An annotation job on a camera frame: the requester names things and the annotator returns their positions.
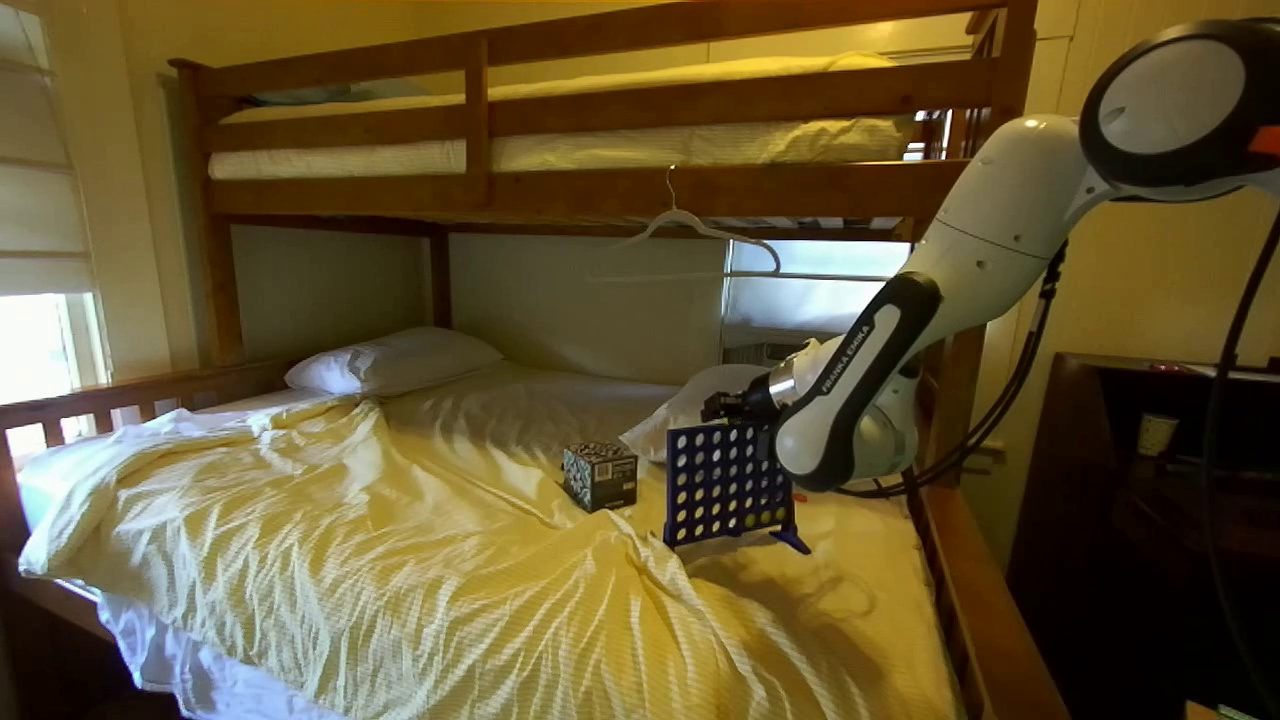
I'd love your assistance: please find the dark wooden dresser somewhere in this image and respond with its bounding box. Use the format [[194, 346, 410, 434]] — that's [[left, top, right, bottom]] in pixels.
[[1006, 350, 1280, 720]]

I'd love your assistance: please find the wooden bunk bed frame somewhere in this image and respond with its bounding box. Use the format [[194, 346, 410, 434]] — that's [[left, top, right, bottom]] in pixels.
[[0, 0, 1072, 720]]

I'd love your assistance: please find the large white pillow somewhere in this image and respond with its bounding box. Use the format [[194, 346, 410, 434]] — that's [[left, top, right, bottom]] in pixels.
[[617, 361, 776, 464]]

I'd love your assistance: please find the white clothes hanger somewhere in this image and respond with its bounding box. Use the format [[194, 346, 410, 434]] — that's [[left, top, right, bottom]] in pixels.
[[626, 164, 787, 277]]

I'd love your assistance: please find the yellow bed sheet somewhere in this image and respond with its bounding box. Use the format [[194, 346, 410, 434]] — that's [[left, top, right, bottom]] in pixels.
[[13, 362, 966, 720]]

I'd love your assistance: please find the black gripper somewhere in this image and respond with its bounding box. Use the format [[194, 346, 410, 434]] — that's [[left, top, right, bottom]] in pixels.
[[700, 366, 792, 430]]

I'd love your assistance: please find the black white patterned box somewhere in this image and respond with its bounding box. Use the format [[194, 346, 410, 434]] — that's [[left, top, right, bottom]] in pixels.
[[558, 434, 640, 515]]

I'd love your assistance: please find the long black hanging cable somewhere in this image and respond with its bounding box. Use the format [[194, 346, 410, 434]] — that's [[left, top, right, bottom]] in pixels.
[[1198, 205, 1280, 710]]

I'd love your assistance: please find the flat white pillow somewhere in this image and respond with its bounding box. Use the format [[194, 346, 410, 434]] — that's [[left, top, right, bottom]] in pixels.
[[280, 323, 512, 402]]

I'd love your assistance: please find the white cup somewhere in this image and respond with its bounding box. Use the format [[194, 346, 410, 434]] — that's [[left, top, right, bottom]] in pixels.
[[1136, 411, 1185, 464]]

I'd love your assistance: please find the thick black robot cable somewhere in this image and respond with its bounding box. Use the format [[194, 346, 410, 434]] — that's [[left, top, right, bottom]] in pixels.
[[853, 243, 1072, 500]]

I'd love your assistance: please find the bunk mattress with pale sheet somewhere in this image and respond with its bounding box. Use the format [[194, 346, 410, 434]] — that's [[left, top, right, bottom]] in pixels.
[[206, 53, 923, 184]]

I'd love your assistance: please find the white window blind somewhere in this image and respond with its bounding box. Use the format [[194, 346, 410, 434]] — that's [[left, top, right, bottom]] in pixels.
[[0, 0, 100, 301]]

